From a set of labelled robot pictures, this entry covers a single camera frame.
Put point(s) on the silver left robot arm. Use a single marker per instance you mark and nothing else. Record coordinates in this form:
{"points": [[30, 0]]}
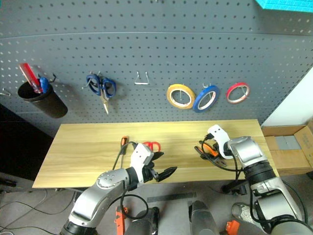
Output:
{"points": [[102, 193]]}

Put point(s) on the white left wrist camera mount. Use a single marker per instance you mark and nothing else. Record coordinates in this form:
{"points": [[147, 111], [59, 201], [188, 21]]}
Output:
{"points": [[140, 156]]}

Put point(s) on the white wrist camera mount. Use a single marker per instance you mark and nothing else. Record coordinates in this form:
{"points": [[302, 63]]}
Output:
{"points": [[140, 156], [221, 137]]}

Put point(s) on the black plastic cup holder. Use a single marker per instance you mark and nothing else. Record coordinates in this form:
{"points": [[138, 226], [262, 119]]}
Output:
{"points": [[46, 102]]}

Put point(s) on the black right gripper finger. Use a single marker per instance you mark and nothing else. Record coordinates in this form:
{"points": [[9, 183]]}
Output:
{"points": [[200, 153], [205, 141]]}

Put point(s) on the grey sneaker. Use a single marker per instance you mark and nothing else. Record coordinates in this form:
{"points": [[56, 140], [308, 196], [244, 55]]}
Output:
{"points": [[240, 211]]}

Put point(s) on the grey metal pegboard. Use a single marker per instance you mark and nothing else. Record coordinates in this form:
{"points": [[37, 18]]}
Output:
{"points": [[151, 49]]}

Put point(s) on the dark rounded robot leg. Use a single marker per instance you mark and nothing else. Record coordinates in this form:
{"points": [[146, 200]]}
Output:
{"points": [[144, 225], [203, 220]]}

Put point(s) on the brown cardboard box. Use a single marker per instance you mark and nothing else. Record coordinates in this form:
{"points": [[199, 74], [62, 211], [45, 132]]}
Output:
{"points": [[288, 159]]}

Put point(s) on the orange robot bracket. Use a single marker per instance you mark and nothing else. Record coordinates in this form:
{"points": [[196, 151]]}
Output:
{"points": [[120, 220], [232, 227]]}

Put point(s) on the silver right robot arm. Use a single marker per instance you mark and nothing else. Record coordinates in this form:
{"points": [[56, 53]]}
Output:
{"points": [[266, 186]]}

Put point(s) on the silver scissors hook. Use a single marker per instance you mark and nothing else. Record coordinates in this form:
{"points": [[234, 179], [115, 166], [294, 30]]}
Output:
{"points": [[86, 85]]}

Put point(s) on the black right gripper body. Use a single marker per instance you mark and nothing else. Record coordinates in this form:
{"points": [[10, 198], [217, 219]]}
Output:
{"points": [[215, 148]]}

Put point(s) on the yellow tape roll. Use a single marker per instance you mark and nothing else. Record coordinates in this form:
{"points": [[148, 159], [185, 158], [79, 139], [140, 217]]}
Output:
{"points": [[171, 99]]}

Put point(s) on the teal foam sheet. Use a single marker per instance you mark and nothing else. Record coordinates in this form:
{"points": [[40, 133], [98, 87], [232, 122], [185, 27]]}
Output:
{"points": [[286, 5]]}

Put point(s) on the silver tape hook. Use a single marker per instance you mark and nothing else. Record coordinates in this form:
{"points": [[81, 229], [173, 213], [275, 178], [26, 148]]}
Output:
{"points": [[206, 85], [180, 94], [242, 85]]}

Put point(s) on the black table foot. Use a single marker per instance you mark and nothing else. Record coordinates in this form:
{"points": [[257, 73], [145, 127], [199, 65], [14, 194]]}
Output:
{"points": [[232, 188]]}

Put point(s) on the dark grey floor strip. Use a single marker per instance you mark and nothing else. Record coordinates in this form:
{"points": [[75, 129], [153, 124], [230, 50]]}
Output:
{"points": [[171, 197]]}

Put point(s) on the grey blocks in box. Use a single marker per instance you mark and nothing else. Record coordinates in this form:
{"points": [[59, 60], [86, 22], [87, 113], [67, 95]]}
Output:
{"points": [[288, 142]]}

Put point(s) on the red tape roll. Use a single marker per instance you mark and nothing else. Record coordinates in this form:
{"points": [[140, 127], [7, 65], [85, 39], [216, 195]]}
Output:
{"points": [[230, 94]]}

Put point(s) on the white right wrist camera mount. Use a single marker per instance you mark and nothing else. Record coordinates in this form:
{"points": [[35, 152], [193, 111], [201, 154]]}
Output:
{"points": [[221, 137]]}

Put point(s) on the black pegboard hook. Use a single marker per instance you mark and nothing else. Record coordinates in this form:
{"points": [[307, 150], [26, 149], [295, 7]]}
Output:
{"points": [[52, 78]]}

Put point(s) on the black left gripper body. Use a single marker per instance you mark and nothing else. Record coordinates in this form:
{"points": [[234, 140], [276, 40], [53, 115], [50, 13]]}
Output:
{"points": [[150, 171]]}

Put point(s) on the blue tape roll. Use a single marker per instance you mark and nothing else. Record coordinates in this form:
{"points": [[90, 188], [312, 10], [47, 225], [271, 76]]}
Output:
{"points": [[199, 104]]}

